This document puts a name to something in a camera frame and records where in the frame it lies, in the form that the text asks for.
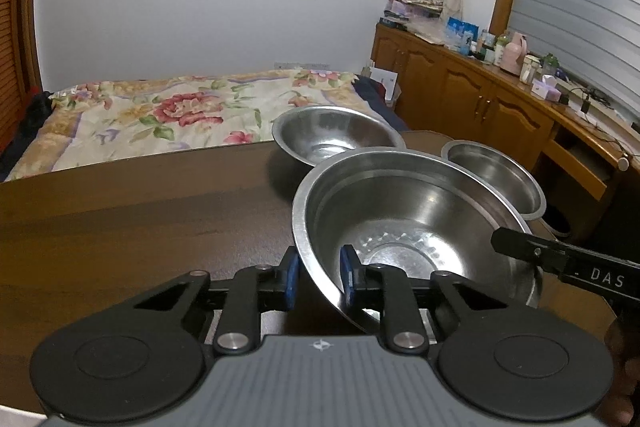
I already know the stack of folded cloths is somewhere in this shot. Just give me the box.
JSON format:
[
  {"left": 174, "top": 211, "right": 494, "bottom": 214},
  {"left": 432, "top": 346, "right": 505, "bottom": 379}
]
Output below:
[{"left": 384, "top": 0, "right": 445, "bottom": 28}]

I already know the pink tissue box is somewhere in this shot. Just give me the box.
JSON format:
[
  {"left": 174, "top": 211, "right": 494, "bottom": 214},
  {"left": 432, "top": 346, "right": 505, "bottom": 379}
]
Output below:
[{"left": 531, "top": 75, "right": 564, "bottom": 102}]

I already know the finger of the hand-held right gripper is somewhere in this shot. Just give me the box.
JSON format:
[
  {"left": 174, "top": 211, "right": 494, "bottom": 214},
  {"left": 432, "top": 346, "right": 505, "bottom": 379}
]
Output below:
[{"left": 491, "top": 227, "right": 567, "bottom": 276}]

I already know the pink thermos flask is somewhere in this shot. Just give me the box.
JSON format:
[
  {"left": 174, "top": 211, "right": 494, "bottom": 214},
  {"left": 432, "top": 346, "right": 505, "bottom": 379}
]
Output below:
[{"left": 501, "top": 33, "right": 530, "bottom": 75}]

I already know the small stainless steel bowl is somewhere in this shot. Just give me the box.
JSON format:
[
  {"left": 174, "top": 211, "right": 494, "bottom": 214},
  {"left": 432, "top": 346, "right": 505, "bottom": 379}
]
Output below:
[{"left": 441, "top": 140, "right": 547, "bottom": 221}]

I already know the dark clothing pile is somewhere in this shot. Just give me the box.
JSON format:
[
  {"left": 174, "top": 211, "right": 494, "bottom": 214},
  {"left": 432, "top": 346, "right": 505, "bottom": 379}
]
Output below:
[{"left": 0, "top": 89, "right": 54, "bottom": 180}]

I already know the wooden sideboard cabinet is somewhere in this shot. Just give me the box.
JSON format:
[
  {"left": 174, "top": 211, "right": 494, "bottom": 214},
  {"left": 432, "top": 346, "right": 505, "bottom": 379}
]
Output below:
[{"left": 371, "top": 23, "right": 640, "bottom": 239}]

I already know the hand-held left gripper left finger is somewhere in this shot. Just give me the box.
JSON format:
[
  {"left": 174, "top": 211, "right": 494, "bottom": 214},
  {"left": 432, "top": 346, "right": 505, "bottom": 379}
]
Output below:
[{"left": 117, "top": 246, "right": 301, "bottom": 356}]

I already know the cluster of cosmetic bottles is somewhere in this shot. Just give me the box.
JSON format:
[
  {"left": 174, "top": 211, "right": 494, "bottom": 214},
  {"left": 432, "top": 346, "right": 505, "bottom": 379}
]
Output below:
[{"left": 475, "top": 28, "right": 561, "bottom": 82}]

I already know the black charger cable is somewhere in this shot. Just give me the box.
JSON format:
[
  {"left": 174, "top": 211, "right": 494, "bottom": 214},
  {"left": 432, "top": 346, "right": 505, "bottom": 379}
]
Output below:
[{"left": 560, "top": 86, "right": 632, "bottom": 158}]

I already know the dark blue cloth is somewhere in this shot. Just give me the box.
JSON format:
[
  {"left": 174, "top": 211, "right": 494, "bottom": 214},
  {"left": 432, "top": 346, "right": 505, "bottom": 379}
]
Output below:
[{"left": 352, "top": 76, "right": 412, "bottom": 132}]

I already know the white paper box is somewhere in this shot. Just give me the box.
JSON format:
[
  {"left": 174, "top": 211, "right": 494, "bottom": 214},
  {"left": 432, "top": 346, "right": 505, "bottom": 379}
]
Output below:
[{"left": 370, "top": 66, "right": 401, "bottom": 106}]

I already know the wooden louvered wardrobe door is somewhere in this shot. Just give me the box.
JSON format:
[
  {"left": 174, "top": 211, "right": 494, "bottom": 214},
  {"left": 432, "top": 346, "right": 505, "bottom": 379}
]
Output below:
[{"left": 0, "top": 0, "right": 44, "bottom": 148}]

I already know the floral bed blanket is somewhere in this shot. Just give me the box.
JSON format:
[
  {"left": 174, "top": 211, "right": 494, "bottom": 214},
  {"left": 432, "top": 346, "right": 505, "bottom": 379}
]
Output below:
[{"left": 2, "top": 69, "right": 401, "bottom": 182}]

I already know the medium stainless steel bowl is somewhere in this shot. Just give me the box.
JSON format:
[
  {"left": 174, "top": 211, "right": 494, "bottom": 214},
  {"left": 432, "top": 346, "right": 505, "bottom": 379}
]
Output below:
[{"left": 271, "top": 105, "right": 407, "bottom": 168}]

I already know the clear plastic bag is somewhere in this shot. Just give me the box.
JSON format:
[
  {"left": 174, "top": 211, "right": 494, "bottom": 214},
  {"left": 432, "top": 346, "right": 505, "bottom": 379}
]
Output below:
[{"left": 410, "top": 18, "right": 451, "bottom": 46}]

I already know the person's right hand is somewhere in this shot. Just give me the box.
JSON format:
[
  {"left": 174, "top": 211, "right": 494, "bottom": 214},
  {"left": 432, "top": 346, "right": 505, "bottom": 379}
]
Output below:
[{"left": 597, "top": 307, "right": 640, "bottom": 427}]

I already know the large stainless steel bowl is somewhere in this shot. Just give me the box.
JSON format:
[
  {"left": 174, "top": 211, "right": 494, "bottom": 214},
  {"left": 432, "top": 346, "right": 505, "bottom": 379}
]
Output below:
[{"left": 291, "top": 147, "right": 544, "bottom": 334}]

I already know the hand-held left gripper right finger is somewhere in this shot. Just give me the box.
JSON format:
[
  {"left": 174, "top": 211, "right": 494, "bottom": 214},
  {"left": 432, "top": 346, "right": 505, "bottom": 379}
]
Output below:
[{"left": 338, "top": 245, "right": 523, "bottom": 354}]

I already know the blue printed box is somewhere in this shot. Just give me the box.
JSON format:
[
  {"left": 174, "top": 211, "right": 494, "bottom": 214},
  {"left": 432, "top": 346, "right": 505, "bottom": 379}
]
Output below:
[{"left": 446, "top": 17, "right": 479, "bottom": 56}]

